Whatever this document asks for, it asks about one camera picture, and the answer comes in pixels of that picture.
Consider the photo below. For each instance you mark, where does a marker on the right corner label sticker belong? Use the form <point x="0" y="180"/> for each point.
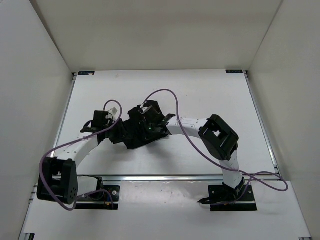
<point x="234" y="71"/>

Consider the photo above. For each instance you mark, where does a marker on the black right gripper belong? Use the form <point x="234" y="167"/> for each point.
<point x="144" y="123"/>

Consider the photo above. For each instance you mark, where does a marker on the black pleated skirt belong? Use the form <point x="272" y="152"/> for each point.
<point x="134" y="139"/>

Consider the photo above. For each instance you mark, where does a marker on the aluminium table rail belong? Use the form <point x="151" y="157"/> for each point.
<point x="165" y="178"/>

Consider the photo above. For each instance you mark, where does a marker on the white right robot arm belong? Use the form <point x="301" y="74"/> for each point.
<point x="220" y="140"/>

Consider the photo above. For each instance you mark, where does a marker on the corner label sticker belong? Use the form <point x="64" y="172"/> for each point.
<point x="234" y="71"/>
<point x="86" y="73"/>

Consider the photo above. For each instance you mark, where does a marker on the left corner label sticker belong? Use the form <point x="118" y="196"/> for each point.
<point x="86" y="73"/>

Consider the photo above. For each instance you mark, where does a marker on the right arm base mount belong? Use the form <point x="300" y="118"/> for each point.
<point x="222" y="200"/>

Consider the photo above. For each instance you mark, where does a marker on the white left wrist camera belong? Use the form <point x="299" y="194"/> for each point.
<point x="113" y="111"/>

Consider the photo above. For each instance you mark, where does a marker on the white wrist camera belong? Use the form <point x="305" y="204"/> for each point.
<point x="144" y="108"/>
<point x="113" y="111"/>

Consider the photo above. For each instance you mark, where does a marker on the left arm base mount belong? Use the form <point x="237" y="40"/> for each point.
<point x="108" y="200"/>

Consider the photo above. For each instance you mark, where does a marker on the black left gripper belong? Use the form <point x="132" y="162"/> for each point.
<point x="119" y="138"/>

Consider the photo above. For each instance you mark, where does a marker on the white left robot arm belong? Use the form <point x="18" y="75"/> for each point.
<point x="58" y="179"/>

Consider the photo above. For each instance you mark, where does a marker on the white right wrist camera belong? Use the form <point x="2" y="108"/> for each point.
<point x="144" y="108"/>

